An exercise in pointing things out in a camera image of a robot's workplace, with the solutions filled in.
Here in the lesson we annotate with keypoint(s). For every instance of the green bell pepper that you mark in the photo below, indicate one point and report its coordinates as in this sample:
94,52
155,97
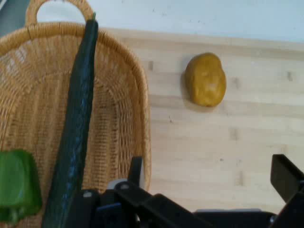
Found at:
16,180

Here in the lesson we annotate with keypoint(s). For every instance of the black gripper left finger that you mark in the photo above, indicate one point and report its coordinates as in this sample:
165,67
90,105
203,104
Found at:
133,204

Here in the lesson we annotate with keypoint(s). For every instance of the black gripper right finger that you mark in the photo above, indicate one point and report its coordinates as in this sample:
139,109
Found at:
288,180

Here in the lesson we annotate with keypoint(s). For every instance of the bamboo wooden cutting board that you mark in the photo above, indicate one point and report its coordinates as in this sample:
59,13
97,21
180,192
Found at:
213,142

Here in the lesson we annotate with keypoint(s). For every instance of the long dark green cucumber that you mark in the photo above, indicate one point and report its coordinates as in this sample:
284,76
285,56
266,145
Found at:
78,107

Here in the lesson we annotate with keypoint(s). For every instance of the orange fruit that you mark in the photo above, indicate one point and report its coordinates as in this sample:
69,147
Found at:
206,79

